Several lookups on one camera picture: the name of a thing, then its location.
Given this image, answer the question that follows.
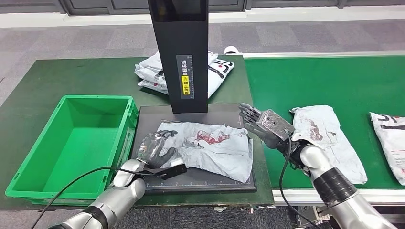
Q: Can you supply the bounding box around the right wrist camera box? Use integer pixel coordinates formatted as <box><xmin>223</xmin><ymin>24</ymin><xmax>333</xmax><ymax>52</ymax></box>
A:
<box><xmin>256</xmin><ymin>109</ymin><xmax>296</xmax><ymax>141</ymax></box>

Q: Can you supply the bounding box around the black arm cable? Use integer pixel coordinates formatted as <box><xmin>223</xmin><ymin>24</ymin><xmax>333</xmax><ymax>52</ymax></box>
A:
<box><xmin>278</xmin><ymin>134</ymin><xmax>314</xmax><ymax>229</ymax></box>
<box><xmin>30</xmin><ymin>167</ymin><xmax>159</xmax><ymax>229</ymax></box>

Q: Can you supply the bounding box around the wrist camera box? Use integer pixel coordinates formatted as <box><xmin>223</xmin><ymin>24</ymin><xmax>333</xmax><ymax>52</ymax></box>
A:
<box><xmin>155</xmin><ymin>158</ymin><xmax>188</xmax><ymax>181</ymax></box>
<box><xmin>256</xmin><ymin>109</ymin><xmax>296</xmax><ymax>141</ymax></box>

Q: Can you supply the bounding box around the black scanner column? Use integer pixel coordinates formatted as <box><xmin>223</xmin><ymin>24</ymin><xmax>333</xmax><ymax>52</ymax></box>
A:
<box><xmin>147</xmin><ymin>0</ymin><xmax>210</xmax><ymax>115</ymax></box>

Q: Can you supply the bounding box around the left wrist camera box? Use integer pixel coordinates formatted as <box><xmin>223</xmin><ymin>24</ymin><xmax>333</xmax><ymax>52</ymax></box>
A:
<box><xmin>155</xmin><ymin>158</ymin><xmax>188</xmax><ymax>181</ymax></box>

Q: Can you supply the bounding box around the grey parcel red print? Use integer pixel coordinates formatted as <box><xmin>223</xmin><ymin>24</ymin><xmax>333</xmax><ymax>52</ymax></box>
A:
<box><xmin>156</xmin><ymin>121</ymin><xmax>254</xmax><ymax>183</ymax></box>

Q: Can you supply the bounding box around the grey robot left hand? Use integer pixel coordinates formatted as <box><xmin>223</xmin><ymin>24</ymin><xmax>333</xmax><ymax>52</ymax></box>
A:
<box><xmin>136</xmin><ymin>129</ymin><xmax>179</xmax><ymax>169</ymax></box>

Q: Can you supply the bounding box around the grey parcel brown-red print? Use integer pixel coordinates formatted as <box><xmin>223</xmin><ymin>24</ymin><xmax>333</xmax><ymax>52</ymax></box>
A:
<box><xmin>289</xmin><ymin>105</ymin><xmax>368</xmax><ymax>186</ymax></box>

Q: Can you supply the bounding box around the green plastic crate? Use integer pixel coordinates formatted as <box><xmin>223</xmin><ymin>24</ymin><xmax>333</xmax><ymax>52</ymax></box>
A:
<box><xmin>5</xmin><ymin>95</ymin><xmax>139</xmax><ymax>206</ymax></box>

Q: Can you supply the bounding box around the white parcel black print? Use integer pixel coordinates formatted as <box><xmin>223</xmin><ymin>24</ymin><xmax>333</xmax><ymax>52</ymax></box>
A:
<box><xmin>134</xmin><ymin>50</ymin><xmax>235</xmax><ymax>99</ymax></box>
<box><xmin>369</xmin><ymin>112</ymin><xmax>405</xmax><ymax>186</ymax></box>

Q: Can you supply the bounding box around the white parcel red dot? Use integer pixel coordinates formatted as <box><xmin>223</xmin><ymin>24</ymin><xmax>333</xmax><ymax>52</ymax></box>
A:
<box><xmin>138</xmin><ymin>79</ymin><xmax>168</xmax><ymax>95</ymax></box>

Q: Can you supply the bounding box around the yellow black label sticker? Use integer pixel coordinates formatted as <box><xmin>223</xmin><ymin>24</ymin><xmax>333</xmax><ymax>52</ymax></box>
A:
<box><xmin>176</xmin><ymin>54</ymin><xmax>194</xmax><ymax>100</ymax></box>

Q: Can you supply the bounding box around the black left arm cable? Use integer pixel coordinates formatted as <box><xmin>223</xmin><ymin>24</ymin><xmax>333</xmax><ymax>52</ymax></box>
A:
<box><xmin>30</xmin><ymin>167</ymin><xmax>159</xmax><ymax>229</ymax></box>

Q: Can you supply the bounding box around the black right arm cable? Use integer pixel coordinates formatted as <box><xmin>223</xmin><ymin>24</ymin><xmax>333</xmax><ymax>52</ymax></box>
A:
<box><xmin>278</xmin><ymin>134</ymin><xmax>314</xmax><ymax>229</ymax></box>

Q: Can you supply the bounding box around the black scanner base plate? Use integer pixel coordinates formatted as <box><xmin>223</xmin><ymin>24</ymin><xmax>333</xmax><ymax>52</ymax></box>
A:
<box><xmin>129</xmin><ymin>104</ymin><xmax>257</xmax><ymax>193</ymax></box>

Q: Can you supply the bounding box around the dark green table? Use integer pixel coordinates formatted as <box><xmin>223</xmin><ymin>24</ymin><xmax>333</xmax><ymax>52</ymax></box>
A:
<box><xmin>0</xmin><ymin>57</ymin><xmax>275</xmax><ymax>211</ymax></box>

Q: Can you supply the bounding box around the white round object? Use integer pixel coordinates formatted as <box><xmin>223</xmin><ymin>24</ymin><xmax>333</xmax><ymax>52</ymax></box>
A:
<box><xmin>224</xmin><ymin>45</ymin><xmax>243</xmax><ymax>56</ymax></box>

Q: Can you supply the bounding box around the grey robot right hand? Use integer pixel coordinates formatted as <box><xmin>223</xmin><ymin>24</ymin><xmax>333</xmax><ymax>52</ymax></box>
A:
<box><xmin>238</xmin><ymin>103</ymin><xmax>287</xmax><ymax>150</ymax></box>

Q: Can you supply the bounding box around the green conveyor belt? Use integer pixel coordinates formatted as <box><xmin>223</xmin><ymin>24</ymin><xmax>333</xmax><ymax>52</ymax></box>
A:
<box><xmin>244</xmin><ymin>57</ymin><xmax>405</xmax><ymax>190</ymax></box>

